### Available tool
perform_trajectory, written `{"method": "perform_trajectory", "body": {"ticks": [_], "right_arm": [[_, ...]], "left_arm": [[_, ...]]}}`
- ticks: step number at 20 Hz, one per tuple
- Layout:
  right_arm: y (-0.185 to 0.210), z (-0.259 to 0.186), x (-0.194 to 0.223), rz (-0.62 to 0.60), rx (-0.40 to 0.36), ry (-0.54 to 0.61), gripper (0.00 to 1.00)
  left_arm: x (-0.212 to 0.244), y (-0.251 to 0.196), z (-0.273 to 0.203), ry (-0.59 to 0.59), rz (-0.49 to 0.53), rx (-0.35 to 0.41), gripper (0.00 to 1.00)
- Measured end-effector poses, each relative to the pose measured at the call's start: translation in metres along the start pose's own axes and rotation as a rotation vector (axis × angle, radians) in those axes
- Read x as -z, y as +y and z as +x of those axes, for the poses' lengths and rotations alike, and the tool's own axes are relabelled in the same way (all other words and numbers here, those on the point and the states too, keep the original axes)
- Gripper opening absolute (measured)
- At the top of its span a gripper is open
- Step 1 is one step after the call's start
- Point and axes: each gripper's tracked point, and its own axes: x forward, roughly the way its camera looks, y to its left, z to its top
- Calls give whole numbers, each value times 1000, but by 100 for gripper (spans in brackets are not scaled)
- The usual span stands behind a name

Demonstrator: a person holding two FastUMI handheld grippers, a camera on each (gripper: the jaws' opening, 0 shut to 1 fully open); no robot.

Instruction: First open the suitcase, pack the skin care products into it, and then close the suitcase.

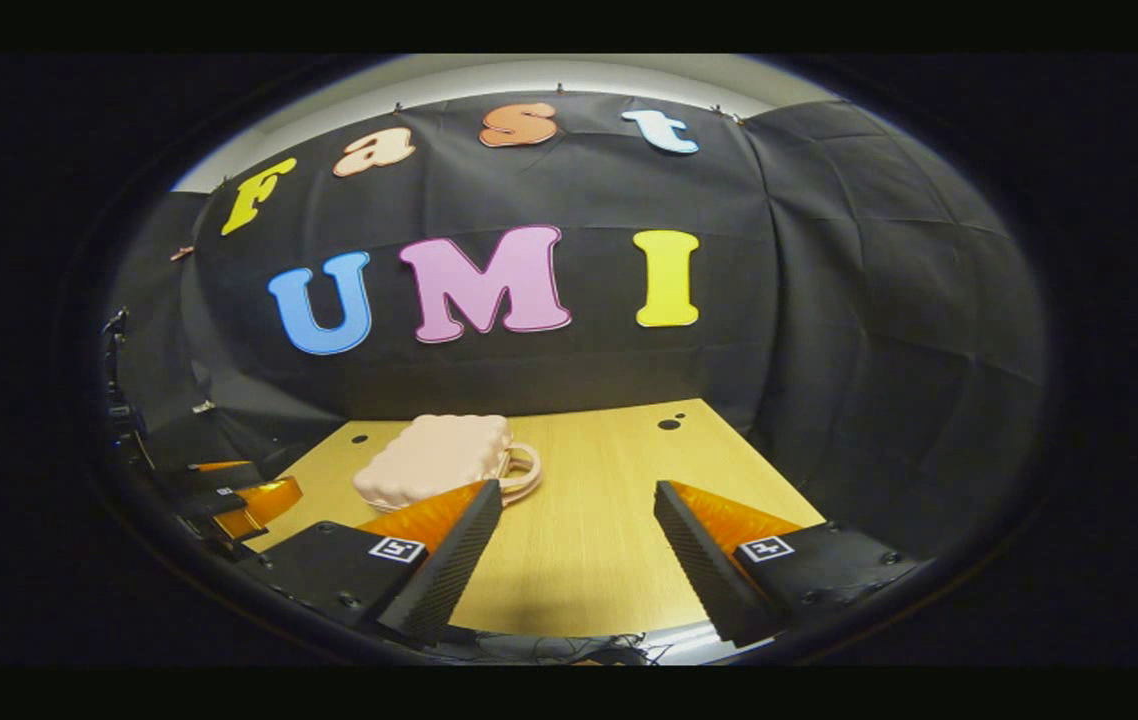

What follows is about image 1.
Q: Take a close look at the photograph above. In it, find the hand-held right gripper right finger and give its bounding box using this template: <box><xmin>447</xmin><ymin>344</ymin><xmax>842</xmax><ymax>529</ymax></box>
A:
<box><xmin>654</xmin><ymin>478</ymin><xmax>923</xmax><ymax>649</ymax></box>

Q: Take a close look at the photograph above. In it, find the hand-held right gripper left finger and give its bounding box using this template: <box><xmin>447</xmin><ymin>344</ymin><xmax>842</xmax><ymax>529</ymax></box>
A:
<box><xmin>254</xmin><ymin>478</ymin><xmax>506</xmax><ymax>646</ymax></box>

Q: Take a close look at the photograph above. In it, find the pink suitcase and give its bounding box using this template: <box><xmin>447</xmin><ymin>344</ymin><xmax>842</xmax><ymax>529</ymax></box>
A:
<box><xmin>352</xmin><ymin>413</ymin><xmax>543</xmax><ymax>514</ymax></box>

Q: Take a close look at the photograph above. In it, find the black backdrop cloth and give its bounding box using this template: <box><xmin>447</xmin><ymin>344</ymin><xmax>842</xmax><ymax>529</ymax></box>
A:
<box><xmin>104</xmin><ymin>90</ymin><xmax>1050</xmax><ymax>561</ymax></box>

